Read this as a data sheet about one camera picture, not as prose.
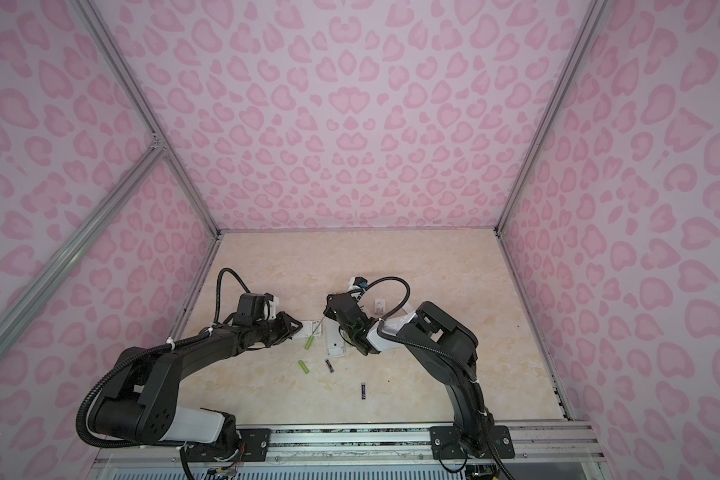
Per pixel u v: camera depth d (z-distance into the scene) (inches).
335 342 34.9
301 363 34.3
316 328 36.5
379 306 38.5
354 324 28.9
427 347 18.8
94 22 27.3
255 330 28.7
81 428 15.2
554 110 33.5
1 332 20.4
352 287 33.8
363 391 32.2
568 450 28.5
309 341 35.5
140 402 17.0
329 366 33.8
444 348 20.1
